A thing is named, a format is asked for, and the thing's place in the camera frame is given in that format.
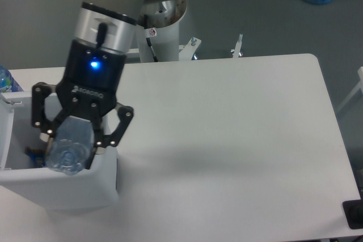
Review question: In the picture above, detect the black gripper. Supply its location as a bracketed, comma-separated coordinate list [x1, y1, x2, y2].
[31, 40, 134, 169]

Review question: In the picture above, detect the clear plastic water bottle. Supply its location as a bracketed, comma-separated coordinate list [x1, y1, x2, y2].
[45, 117, 94, 175]

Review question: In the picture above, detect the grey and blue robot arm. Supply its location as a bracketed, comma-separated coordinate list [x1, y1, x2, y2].
[31, 0, 169, 175]

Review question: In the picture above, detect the white trash can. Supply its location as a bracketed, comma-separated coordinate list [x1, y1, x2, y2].
[1, 91, 119, 210]

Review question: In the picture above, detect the blue snack wrapper in bin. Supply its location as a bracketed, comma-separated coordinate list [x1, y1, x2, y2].
[26, 147, 46, 168]

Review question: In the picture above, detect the blue labelled bottle at left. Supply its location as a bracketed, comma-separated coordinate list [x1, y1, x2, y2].
[1, 66, 23, 93]

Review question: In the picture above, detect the black device at table edge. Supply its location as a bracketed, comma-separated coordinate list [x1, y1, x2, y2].
[343, 199, 362, 230]

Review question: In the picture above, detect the black cable on pedestal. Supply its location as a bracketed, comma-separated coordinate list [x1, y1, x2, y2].
[143, 14, 159, 63]

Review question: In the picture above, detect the white pedestal base frame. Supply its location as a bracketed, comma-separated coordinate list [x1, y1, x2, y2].
[124, 33, 244, 63]

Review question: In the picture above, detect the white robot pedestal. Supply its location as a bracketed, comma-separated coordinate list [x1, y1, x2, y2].
[136, 0, 187, 60]

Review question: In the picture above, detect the white frame at right edge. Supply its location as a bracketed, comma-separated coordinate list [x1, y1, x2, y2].
[336, 66, 362, 116]

